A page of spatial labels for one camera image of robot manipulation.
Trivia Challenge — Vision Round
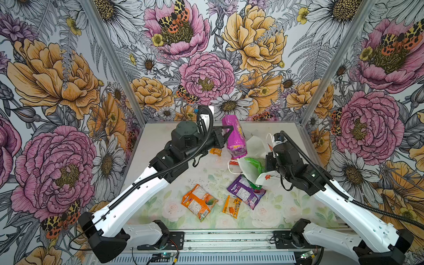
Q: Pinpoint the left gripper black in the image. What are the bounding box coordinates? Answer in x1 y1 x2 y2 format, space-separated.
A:
185 126 234 161

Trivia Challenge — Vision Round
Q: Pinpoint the magenta snack bag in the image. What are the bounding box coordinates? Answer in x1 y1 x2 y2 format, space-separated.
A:
222 115 247 159

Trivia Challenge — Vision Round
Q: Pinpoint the green chips bag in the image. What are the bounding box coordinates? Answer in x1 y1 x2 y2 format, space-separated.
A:
244 158 265 177

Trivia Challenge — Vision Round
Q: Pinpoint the white floral paper bag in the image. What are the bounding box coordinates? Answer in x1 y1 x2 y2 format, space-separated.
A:
227 136 280 188

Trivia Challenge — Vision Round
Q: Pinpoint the large orange snack bag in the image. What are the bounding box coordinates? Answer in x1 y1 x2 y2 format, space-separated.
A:
181 184 219 222

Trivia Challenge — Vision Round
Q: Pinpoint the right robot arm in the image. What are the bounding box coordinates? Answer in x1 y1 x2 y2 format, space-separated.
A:
267 141 414 265

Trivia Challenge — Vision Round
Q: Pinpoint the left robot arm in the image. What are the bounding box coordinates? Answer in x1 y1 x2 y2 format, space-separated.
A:
78 120 234 263

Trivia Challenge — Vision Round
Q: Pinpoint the small orange snack packet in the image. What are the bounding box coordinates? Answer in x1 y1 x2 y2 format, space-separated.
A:
209 148 222 157

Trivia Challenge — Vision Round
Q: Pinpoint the green white snack packet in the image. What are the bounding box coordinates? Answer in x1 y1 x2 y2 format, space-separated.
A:
248 181 262 190

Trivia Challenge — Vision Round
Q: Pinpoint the purple snack packet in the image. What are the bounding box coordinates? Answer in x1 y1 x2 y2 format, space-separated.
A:
227 175 266 210

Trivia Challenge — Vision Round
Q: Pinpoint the narrow orange snack packet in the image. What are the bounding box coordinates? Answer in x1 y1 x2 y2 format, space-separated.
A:
222 195 242 219

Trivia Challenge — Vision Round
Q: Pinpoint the green circuit board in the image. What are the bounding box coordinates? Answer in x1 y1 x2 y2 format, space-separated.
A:
149 252 180 262

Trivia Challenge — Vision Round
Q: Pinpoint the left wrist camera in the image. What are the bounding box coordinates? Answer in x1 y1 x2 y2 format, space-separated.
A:
197 105 214 121

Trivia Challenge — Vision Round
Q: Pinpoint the right aluminium frame post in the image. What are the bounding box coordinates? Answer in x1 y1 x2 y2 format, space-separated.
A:
300 0 376 126

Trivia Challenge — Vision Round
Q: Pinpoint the aluminium frame post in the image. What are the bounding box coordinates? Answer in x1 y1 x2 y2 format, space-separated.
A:
81 1 146 128
300 0 376 126

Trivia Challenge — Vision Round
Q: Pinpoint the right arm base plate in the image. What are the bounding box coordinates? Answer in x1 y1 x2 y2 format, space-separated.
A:
273 230 297 249

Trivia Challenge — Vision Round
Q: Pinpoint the aluminium front rail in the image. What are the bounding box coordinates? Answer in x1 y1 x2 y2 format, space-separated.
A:
110 229 356 265

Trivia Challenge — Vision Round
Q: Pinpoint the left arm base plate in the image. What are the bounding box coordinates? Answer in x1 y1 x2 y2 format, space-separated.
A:
136 231 185 251

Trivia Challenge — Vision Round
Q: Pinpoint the left aluminium frame post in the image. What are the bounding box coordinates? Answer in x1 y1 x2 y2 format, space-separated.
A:
81 1 146 128

